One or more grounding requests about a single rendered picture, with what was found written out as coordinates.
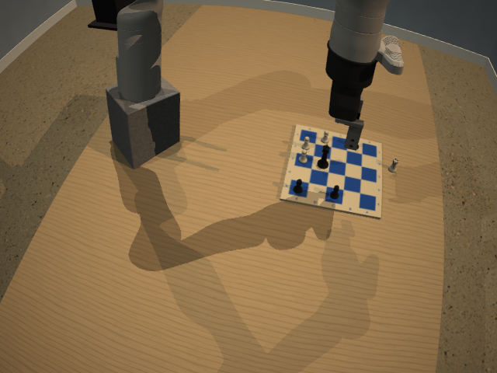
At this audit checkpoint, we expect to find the white pawn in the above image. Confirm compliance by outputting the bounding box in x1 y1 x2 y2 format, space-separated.
321 131 329 143
301 137 310 150
299 149 308 163

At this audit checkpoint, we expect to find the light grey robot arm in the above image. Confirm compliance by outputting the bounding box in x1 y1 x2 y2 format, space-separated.
116 0 390 101

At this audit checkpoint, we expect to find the white chess rook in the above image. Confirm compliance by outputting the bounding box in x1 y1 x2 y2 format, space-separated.
388 158 399 173

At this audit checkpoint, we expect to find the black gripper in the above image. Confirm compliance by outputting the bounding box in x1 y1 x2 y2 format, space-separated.
325 17 405 151

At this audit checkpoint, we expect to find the blue and cream chessboard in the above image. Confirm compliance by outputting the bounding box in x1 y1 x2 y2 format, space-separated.
280 124 382 219

